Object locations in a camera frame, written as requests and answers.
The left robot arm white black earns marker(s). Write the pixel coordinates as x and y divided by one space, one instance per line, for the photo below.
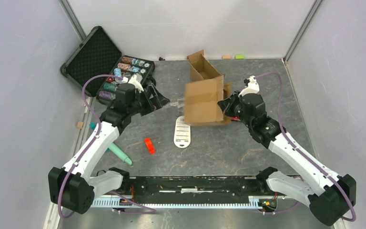
72 186

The black poker chip case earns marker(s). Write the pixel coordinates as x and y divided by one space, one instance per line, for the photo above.
98 54

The mint green marker pen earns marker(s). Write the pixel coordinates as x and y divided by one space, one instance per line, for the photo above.
121 155

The wooden cube at left edge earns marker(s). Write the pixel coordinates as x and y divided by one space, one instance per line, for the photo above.
80 125

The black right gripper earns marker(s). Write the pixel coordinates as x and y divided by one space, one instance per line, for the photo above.
226 104

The white oval packaged item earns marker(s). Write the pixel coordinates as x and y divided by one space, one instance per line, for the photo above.
182 133

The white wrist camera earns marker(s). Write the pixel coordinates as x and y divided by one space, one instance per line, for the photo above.
135 79
251 86

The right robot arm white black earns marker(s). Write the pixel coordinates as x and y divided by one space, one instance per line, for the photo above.
328 195

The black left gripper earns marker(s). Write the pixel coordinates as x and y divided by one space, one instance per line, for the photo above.
159 101

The green eraser block at wall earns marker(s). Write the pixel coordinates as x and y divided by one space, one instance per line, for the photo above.
239 57

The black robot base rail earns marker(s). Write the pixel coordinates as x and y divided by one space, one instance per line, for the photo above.
193 189

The orange curved plastic piece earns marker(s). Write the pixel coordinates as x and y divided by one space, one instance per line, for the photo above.
149 146

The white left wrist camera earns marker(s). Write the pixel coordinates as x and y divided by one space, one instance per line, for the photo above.
135 79

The red black utility knife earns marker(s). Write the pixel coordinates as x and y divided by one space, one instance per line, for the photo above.
235 119

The open empty cardboard box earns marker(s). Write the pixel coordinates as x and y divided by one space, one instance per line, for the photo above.
200 67

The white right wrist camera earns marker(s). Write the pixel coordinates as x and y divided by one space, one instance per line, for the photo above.
251 86

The brown cardboard box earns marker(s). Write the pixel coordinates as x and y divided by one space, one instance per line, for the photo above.
200 102

